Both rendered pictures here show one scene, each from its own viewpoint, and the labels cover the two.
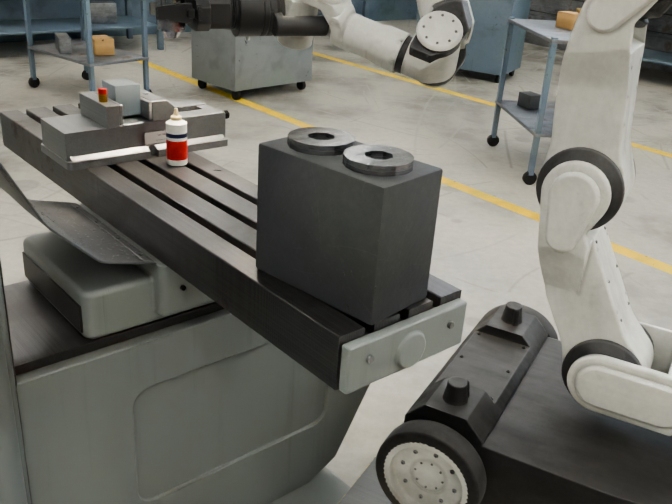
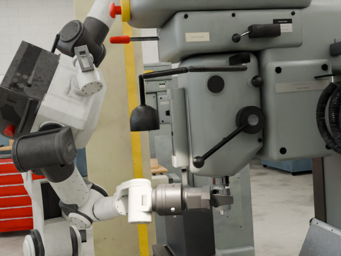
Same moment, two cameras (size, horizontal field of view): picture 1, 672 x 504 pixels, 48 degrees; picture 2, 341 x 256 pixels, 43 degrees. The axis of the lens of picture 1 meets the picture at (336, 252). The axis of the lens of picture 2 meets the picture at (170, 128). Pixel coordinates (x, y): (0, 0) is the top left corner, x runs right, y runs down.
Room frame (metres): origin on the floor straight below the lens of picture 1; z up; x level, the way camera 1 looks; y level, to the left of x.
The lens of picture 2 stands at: (2.42, 0.78, 1.51)
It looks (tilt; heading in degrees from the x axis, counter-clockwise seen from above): 3 degrees down; 210
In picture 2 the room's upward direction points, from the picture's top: 4 degrees counter-clockwise
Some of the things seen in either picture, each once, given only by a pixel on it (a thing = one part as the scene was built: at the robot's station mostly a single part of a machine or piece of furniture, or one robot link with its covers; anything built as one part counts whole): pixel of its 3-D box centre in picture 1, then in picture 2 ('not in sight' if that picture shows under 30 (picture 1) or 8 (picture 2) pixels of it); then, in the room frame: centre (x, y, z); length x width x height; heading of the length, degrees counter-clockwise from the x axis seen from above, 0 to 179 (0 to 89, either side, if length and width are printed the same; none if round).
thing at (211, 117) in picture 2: not in sight; (217, 115); (1.33, 0.31, 1.47); 0.21 x 0.19 x 0.32; 42
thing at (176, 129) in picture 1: (176, 136); not in sight; (1.42, 0.32, 1.00); 0.04 x 0.04 x 0.11
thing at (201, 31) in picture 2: not in sight; (226, 37); (1.30, 0.34, 1.68); 0.34 x 0.24 x 0.10; 132
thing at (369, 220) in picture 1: (344, 216); (188, 223); (0.95, -0.01, 1.04); 0.22 x 0.12 x 0.20; 49
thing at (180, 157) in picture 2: not in sight; (178, 127); (1.40, 0.23, 1.44); 0.04 x 0.04 x 0.21; 42
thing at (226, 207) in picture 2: (170, 14); (222, 200); (1.33, 0.31, 1.23); 0.05 x 0.05 x 0.05
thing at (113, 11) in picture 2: not in sight; (115, 10); (1.50, 0.12, 1.76); 0.04 x 0.03 x 0.04; 42
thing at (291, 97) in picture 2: not in sight; (282, 109); (1.20, 0.45, 1.47); 0.24 x 0.19 x 0.26; 42
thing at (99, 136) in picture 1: (136, 121); not in sight; (1.50, 0.42, 1.00); 0.35 x 0.15 x 0.11; 131
